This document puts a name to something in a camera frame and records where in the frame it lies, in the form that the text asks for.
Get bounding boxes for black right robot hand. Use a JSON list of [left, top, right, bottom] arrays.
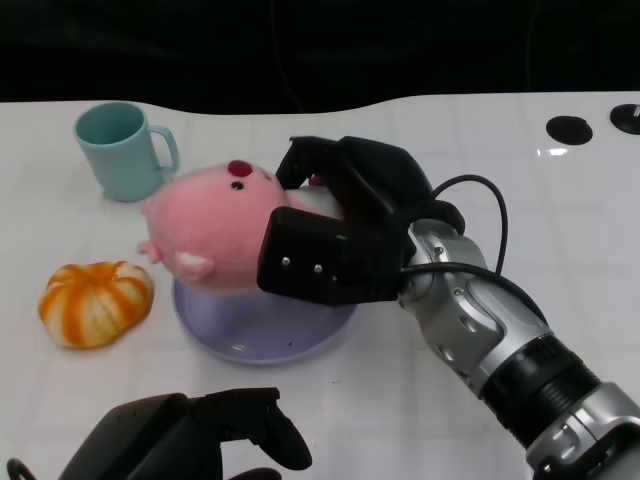
[[256, 134, 465, 307]]

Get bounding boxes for black table cap with stem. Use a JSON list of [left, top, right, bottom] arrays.
[[609, 103, 640, 135]]

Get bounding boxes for lavender plastic plate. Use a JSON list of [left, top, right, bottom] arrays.
[[171, 277, 359, 365]]

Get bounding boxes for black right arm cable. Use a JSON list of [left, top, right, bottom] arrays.
[[399, 174, 551, 326]]

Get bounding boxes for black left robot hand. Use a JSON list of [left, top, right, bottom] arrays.
[[57, 387, 314, 480]]

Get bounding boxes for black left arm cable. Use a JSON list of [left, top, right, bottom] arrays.
[[1, 456, 32, 480]]

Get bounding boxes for pink plush doll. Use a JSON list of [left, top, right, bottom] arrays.
[[137, 159, 346, 294]]

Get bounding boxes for orange striped pumpkin toy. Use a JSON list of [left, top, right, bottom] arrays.
[[38, 260, 154, 350]]

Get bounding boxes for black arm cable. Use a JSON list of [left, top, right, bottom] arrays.
[[1, 456, 32, 480], [399, 174, 551, 326]]

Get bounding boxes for black backdrop cloth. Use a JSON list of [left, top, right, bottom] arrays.
[[0, 0, 640, 117]]

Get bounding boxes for teal plastic mug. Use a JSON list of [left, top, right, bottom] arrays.
[[73, 100, 180, 203]]

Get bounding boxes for flat black round table cap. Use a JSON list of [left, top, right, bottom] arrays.
[[545, 115, 594, 146]]

